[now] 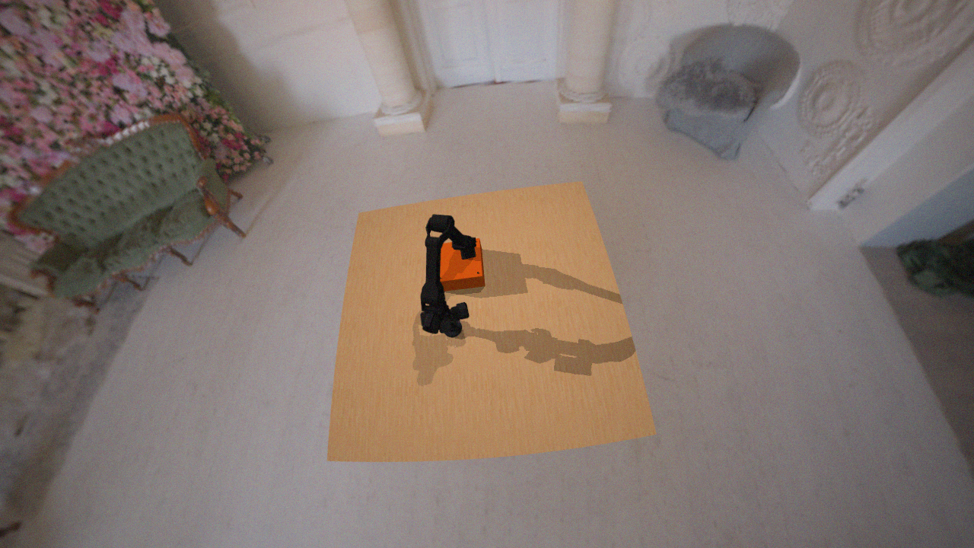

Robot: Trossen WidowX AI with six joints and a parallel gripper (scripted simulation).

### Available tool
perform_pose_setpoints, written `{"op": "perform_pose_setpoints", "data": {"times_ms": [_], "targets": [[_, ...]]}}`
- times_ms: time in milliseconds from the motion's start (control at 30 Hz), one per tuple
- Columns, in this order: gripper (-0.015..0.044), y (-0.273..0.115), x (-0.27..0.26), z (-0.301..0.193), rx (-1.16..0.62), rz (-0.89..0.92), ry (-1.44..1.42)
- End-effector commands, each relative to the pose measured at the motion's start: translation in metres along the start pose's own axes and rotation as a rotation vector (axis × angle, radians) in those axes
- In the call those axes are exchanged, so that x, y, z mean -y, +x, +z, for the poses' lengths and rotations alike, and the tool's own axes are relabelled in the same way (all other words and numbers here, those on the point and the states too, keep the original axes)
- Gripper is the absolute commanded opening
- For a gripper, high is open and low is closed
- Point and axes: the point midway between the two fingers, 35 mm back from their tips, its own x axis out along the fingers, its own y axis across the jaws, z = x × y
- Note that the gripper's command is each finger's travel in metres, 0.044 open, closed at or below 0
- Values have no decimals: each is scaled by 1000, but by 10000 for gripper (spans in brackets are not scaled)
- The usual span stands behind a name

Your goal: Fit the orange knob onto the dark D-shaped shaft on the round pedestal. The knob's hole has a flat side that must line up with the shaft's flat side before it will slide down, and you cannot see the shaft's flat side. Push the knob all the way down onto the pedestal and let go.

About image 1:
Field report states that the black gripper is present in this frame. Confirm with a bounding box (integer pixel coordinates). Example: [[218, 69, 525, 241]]
[[420, 302, 469, 326]]

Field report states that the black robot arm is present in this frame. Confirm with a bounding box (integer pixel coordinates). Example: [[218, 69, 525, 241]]
[[420, 214, 476, 334]]

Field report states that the black round pedestal with shaft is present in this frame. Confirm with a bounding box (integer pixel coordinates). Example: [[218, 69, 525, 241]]
[[444, 321, 462, 337]]

